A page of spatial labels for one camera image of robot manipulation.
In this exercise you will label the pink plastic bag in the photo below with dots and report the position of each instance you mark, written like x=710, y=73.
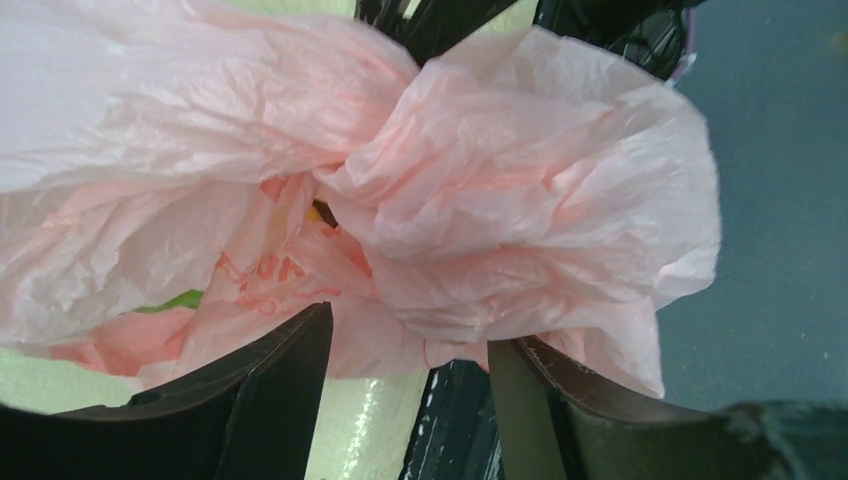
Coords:
x=178, y=178

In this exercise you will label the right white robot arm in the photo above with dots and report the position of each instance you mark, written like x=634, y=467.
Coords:
x=657, y=36

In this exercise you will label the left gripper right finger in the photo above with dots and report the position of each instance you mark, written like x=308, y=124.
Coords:
x=558, y=419

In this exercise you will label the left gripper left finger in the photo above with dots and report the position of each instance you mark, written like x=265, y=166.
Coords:
x=248, y=415

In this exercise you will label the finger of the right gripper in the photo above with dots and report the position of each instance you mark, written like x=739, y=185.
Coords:
x=434, y=27

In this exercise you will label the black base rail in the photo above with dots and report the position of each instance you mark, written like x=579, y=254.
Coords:
x=455, y=435

